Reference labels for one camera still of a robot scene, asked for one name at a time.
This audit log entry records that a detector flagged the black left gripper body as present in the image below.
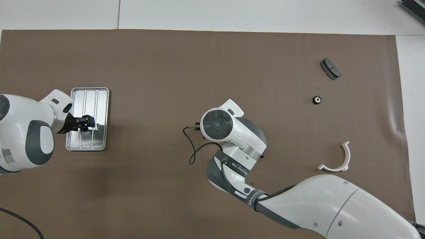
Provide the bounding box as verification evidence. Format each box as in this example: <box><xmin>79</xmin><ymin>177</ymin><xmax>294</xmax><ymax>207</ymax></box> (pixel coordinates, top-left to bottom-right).
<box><xmin>57</xmin><ymin>112</ymin><xmax>81</xmax><ymax>135</ymax></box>

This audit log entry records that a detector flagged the silver metal tray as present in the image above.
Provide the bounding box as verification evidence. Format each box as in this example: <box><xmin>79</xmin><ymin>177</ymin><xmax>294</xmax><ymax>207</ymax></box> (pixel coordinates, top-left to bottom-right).
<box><xmin>65</xmin><ymin>87</ymin><xmax>110</xmax><ymax>151</ymax></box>

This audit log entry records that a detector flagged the brown table mat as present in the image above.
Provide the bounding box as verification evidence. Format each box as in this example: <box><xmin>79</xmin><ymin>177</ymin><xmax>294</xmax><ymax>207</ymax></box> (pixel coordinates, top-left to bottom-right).
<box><xmin>0</xmin><ymin>29</ymin><xmax>417</xmax><ymax>239</ymax></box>

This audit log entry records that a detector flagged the wide dark grey brake pad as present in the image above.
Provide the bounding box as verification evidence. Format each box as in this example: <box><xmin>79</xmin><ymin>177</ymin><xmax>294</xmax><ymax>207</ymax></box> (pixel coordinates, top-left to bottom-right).
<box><xmin>319</xmin><ymin>58</ymin><xmax>342</xmax><ymax>81</ymax></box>

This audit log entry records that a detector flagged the dark grey ribbed device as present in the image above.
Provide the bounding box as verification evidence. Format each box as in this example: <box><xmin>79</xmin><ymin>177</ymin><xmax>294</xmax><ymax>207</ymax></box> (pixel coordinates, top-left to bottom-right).
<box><xmin>399</xmin><ymin>0</ymin><xmax>425</xmax><ymax>25</ymax></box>

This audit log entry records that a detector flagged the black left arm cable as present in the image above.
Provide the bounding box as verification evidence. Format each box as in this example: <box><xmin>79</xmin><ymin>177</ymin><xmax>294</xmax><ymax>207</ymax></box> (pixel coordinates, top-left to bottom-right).
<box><xmin>0</xmin><ymin>207</ymin><xmax>44</xmax><ymax>239</ymax></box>

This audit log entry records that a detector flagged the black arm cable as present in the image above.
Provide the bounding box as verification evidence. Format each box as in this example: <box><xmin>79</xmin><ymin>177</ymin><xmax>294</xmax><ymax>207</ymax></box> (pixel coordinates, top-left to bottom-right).
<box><xmin>0</xmin><ymin>207</ymin><xmax>44</xmax><ymax>239</ymax></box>
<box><xmin>183</xmin><ymin>122</ymin><xmax>298</xmax><ymax>213</ymax></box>

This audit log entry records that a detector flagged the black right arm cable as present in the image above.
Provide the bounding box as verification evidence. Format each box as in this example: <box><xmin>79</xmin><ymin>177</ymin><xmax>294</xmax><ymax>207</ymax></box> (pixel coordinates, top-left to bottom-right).
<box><xmin>183</xmin><ymin>122</ymin><xmax>298</xmax><ymax>213</ymax></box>

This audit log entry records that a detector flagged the white curved plastic bracket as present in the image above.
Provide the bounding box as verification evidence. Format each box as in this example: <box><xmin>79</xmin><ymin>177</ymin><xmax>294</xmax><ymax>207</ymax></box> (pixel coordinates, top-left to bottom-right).
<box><xmin>317</xmin><ymin>141</ymin><xmax>351</xmax><ymax>172</ymax></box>

